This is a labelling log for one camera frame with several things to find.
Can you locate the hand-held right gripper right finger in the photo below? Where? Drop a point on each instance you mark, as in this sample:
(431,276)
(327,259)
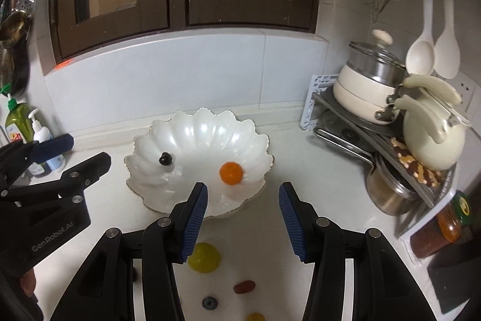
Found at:
(293,223)

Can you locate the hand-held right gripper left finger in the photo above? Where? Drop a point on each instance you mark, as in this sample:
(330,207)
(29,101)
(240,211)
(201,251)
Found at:
(193,219)

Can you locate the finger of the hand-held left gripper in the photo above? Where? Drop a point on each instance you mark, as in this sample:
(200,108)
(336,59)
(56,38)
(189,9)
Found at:
(52,148)
(88,168)

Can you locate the yellow-green round fruit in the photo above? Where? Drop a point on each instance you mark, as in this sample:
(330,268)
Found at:
(206,257)

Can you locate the white scalloped bowl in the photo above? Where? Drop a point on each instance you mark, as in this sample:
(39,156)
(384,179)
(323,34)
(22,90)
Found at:
(195,140)

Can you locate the person's left hand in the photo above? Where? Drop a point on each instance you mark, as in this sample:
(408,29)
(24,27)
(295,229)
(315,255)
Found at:
(28,281)

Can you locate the white pump bottle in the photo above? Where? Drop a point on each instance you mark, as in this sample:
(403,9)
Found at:
(41,131)

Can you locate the green dish soap bottle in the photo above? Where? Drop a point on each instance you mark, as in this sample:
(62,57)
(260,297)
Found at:
(17,121)

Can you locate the orange tangerine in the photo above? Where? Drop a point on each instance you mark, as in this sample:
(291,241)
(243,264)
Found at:
(230,173)

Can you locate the small dark round fruit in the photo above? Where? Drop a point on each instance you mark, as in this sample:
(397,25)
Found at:
(164,158)

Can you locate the dark plum, held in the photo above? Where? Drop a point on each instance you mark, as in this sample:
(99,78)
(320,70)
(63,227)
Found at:
(244,286)

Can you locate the blueberry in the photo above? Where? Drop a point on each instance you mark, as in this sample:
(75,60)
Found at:
(209,303)

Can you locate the orange sticker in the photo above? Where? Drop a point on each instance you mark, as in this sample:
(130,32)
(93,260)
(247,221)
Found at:
(64,63)

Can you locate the black frying pan hanging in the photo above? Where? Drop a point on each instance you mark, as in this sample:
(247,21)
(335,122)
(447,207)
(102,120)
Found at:
(17,69)

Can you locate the small yellow-brown round fruit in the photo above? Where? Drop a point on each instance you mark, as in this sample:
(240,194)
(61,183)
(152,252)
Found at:
(255,317)

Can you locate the steel pot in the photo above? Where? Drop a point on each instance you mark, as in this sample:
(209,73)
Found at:
(390,189)

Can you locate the brass ladle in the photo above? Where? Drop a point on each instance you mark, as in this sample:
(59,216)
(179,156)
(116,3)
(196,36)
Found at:
(13,29)

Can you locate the metal shelf rack white ends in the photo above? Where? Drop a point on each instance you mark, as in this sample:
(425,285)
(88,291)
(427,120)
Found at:
(323,95)

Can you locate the cream saucepan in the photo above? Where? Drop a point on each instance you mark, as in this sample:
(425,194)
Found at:
(360,80)
(357,106)

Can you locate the brown checkered trivet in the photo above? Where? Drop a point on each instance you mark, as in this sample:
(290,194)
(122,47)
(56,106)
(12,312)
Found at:
(413,165)

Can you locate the red sauce jar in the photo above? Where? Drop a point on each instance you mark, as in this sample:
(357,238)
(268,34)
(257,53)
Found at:
(436,234)

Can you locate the cream kettle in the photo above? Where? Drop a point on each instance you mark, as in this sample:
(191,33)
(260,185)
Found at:
(428,148)

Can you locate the glass lid cream knob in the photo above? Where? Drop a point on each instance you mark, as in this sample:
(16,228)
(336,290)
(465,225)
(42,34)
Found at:
(381,39)

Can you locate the white wall socket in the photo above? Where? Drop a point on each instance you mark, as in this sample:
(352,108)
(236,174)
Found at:
(468,93)

